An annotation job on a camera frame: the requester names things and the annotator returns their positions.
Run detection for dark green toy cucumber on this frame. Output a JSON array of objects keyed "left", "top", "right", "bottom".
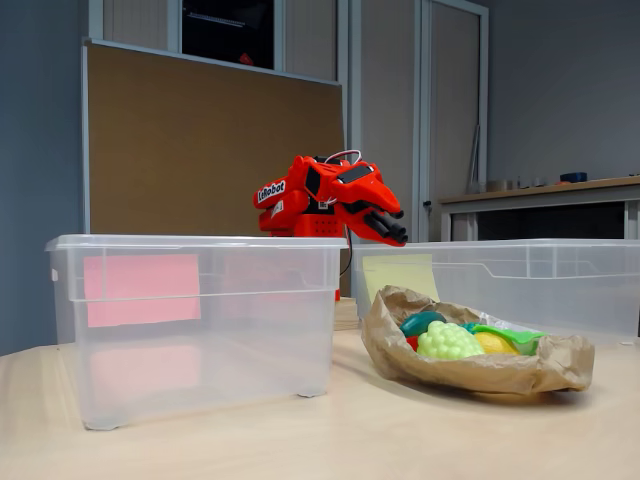
[{"left": 399, "top": 310, "right": 448, "bottom": 337}]

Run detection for light green toy grapes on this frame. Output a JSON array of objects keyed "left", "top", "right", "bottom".
[{"left": 416, "top": 320, "right": 485, "bottom": 360}]

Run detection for yellow toy lemon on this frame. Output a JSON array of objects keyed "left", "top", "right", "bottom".
[{"left": 474, "top": 332, "right": 521, "bottom": 356}]

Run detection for clear plastic bin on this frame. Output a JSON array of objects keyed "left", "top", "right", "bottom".
[
  {"left": 44, "top": 233, "right": 349, "bottom": 431},
  {"left": 349, "top": 238, "right": 640, "bottom": 346}
]

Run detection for yellow paper note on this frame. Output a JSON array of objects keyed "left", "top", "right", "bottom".
[{"left": 362, "top": 253, "right": 441, "bottom": 304}]

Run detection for tall grey cabinet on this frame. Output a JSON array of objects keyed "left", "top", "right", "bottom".
[{"left": 88, "top": 0, "right": 490, "bottom": 242}]

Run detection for cork pin board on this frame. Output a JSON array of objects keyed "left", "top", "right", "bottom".
[{"left": 82, "top": 38, "right": 346, "bottom": 236}]

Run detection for sideboard with wooden top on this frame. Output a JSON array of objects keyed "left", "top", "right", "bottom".
[{"left": 439, "top": 174, "right": 640, "bottom": 242}]

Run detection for crumpled brown paper bag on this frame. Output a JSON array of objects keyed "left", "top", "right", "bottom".
[{"left": 360, "top": 284, "right": 596, "bottom": 396}]

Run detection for black device in cabinet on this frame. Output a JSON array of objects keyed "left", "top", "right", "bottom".
[{"left": 181, "top": 0, "right": 275, "bottom": 70}]

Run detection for pink paper note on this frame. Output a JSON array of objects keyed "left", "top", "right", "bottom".
[{"left": 83, "top": 253, "right": 202, "bottom": 329}]

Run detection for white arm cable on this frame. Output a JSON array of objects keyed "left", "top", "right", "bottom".
[{"left": 324, "top": 149, "right": 364, "bottom": 167}]

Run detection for black power cable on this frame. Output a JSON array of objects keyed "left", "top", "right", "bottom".
[{"left": 339, "top": 234, "right": 354, "bottom": 279}]

